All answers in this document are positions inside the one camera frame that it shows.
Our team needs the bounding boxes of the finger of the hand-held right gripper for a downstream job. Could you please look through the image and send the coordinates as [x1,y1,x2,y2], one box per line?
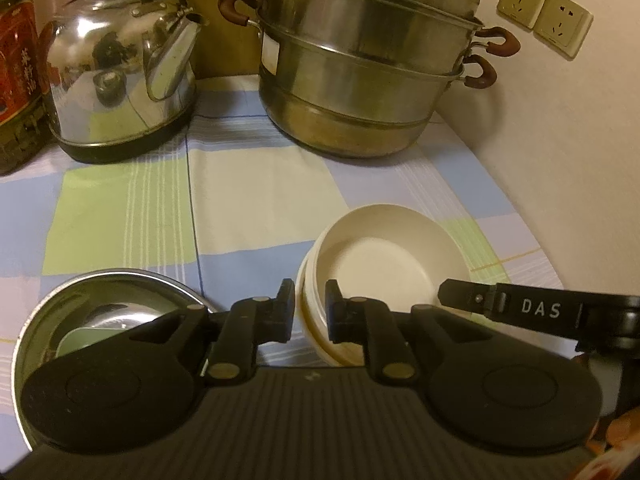
[437,278,502,320]

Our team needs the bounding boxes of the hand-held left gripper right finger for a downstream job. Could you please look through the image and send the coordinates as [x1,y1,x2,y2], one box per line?
[324,279,477,387]

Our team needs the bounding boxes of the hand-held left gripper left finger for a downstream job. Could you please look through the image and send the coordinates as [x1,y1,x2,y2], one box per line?
[145,278,297,389]

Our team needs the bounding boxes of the cream plastic bowl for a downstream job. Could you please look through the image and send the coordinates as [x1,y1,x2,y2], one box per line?
[295,203,473,367]

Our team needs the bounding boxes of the large shallow steel plate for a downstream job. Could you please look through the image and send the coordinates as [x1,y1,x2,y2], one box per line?
[11,269,216,456]

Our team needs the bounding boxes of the person's right hand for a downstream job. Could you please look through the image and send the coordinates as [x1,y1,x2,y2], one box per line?
[582,402,640,480]

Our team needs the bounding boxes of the checked pastel tablecloth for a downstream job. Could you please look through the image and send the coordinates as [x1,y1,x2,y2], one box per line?
[0,75,566,461]

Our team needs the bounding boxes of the stainless steel steamer pot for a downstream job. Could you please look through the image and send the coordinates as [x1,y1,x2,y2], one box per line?
[217,0,521,160]

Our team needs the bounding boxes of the brown wooden board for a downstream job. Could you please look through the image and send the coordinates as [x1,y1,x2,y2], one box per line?
[192,0,263,82]

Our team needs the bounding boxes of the stainless steel kettle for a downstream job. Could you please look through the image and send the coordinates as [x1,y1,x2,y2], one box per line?
[44,0,218,165]

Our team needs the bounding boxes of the cooking oil bottle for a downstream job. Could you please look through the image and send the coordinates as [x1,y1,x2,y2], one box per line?
[0,0,53,176]

